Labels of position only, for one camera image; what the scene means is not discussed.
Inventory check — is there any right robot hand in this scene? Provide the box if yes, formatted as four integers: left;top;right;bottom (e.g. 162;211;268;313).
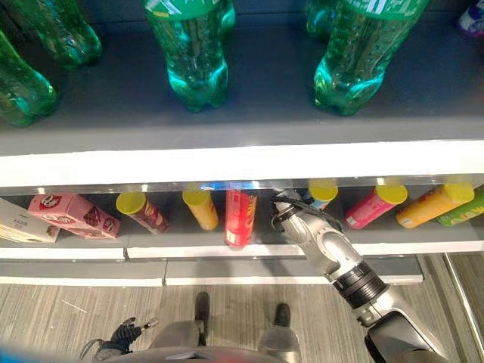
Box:
271;189;304;208

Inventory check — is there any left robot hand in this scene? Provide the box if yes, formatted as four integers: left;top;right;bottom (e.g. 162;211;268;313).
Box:
109;316;160;355

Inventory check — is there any blue white chips can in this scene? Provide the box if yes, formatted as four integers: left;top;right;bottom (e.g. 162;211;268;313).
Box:
307;180;339;213

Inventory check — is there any silver left robot leg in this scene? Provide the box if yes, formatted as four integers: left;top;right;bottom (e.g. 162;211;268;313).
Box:
150;318;208;351

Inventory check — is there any silver robot leg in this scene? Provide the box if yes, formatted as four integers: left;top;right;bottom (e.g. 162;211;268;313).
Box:
259;325;300;362
150;318;208;351

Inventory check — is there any grey shelf board white edge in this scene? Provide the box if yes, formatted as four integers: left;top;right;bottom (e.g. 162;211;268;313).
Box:
0;14;484;189

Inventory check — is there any short grey base board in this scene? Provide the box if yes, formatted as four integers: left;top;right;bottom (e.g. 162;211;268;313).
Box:
0;259;168;287

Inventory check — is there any dark left robot foot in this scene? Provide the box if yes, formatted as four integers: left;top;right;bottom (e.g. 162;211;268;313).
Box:
194;292;211;323

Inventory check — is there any dark robot foot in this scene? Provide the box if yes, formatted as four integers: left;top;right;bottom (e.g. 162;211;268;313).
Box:
194;292;211;323
273;302;292;328

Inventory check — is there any pink chips can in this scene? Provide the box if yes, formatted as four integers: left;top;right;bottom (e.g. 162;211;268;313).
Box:
343;185;409;230

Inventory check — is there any long grey base board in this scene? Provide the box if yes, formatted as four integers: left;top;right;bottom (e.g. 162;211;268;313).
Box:
164;253;424;287

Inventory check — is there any yellow chips can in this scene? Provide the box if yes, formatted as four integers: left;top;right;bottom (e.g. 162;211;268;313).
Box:
181;189;221;231

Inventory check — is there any short grey shelf board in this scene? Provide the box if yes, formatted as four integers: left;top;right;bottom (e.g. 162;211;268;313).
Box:
0;226;126;262

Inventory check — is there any dark right robot foot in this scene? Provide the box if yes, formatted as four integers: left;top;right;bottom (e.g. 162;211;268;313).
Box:
273;302;292;328

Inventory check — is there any long grey shelf board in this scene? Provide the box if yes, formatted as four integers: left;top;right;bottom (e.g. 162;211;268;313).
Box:
126;192;484;261

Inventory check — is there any dark red chips can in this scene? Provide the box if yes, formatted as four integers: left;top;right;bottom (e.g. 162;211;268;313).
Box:
115;192;170;234

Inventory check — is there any pink snack box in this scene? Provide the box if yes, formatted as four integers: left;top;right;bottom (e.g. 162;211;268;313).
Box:
27;193;123;240

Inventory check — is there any orange chips can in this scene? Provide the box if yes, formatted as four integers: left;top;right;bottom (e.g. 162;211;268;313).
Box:
396;181;476;229

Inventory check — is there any silver right robot leg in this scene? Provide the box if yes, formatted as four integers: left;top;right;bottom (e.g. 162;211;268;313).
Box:
259;325;300;362

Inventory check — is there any green plastic soda bottle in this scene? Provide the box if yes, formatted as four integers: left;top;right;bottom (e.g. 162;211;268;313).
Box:
36;0;104;71
0;29;58;128
312;0;433;117
305;0;343;43
142;0;237;113

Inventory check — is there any white snack box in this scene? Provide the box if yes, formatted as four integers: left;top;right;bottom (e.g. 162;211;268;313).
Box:
0;197;61;244

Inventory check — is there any green chips can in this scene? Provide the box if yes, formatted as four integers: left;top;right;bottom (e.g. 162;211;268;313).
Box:
436;197;484;228

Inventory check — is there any purple snack package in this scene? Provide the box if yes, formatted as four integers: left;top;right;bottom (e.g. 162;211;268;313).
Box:
455;0;484;39

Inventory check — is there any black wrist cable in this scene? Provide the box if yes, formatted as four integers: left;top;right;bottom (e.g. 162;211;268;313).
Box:
269;195;344;232

